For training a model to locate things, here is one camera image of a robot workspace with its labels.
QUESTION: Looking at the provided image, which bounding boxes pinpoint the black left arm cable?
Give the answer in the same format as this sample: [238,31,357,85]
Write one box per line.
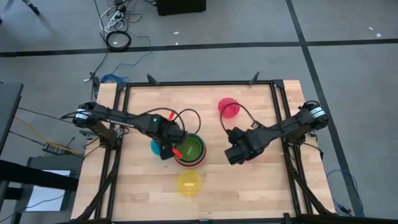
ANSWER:
[136,107,202,136]

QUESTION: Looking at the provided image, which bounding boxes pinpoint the black floor electronics box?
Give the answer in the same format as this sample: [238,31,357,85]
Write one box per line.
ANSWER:
[42,142,68,156]

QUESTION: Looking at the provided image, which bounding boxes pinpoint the small magenta plastic bowl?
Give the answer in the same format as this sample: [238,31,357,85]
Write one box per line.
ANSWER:
[218,97,241,119]

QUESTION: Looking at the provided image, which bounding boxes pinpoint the black device with green light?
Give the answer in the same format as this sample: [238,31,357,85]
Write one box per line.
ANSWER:
[92,75,101,96]

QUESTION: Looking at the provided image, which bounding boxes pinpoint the grey metal stand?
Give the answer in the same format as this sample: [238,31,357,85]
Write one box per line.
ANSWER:
[11,154,84,224]

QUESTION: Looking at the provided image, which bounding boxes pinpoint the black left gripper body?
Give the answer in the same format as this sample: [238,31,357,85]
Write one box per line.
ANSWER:
[159,120,188,161]

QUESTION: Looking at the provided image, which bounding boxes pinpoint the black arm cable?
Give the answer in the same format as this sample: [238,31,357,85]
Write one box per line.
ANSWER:
[136,107,202,136]
[219,101,259,132]

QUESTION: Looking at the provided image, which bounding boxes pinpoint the black tripod leg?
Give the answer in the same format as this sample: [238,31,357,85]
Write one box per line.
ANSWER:
[21,0,42,17]

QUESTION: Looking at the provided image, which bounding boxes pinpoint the black beam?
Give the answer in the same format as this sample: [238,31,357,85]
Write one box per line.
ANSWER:
[0,159,80,192]

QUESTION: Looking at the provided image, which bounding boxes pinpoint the black floor cable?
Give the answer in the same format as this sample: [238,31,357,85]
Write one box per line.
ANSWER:
[82,49,110,83]

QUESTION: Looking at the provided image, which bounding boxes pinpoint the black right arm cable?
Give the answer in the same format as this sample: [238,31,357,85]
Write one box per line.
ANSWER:
[219,101,259,132]

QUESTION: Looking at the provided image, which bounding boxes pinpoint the thin blue floor cable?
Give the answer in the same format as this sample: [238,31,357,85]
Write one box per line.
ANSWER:
[325,169,365,218]

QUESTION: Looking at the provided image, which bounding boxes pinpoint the coiled blue cable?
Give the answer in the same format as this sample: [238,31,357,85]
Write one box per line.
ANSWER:
[99,73,129,85]

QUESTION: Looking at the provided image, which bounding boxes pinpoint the small yellow plastic bowl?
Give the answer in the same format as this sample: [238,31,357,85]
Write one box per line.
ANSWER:
[175,170,203,198]

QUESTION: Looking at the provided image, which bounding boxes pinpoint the large orange plastic bowl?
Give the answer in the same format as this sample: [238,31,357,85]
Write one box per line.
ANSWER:
[174,146,208,169]

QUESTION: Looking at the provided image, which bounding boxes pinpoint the dark grey desk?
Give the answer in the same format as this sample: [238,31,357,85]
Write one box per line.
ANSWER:
[0,82,24,156]

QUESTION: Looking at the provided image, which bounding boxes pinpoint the coiled black cable ring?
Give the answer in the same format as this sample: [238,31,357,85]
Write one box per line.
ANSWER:
[105,30,132,52]

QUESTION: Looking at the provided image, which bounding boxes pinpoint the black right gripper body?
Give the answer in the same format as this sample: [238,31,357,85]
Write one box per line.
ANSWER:
[224,126,266,166]

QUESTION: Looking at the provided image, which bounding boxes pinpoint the yellow cable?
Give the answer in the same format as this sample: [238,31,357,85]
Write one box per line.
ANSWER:
[14,114,83,156]

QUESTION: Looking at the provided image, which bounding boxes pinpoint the small green plastic bowl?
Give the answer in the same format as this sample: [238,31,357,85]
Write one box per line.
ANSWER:
[177,136,205,163]

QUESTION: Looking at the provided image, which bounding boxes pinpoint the black aluminium table frame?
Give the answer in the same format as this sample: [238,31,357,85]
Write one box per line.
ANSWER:
[58,72,398,224]

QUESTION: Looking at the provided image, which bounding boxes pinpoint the white power strip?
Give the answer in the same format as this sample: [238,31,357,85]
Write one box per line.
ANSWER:
[103,10,126,33]

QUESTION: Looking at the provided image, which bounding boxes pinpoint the small cyan plastic bowl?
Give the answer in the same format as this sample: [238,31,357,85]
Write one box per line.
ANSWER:
[150,139,163,157]

